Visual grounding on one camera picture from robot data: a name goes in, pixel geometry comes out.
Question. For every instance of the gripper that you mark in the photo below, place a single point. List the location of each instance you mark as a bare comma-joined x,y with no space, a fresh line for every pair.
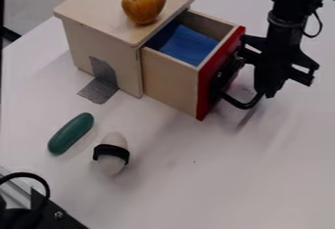
279,53

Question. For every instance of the drawer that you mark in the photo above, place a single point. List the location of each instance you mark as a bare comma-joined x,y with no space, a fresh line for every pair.
170,79

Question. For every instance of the blue cloth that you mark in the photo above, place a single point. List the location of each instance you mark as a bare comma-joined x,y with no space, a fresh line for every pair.
192,45

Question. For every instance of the orange toy with purple top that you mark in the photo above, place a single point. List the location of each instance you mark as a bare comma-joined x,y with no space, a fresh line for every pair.
144,9

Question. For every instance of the white toy with black band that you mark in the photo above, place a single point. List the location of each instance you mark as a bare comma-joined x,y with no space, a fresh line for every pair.
112,141

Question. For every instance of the grey tape strip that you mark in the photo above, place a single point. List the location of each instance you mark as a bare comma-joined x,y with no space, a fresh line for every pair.
101,82

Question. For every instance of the cabinet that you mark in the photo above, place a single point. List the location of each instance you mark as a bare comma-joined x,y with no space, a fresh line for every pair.
100,11

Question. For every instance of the green toy cucumber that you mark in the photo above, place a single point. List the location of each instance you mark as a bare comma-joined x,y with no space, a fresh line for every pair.
70,134

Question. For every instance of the black metal bracket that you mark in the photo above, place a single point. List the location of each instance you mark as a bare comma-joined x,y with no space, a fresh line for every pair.
30,215

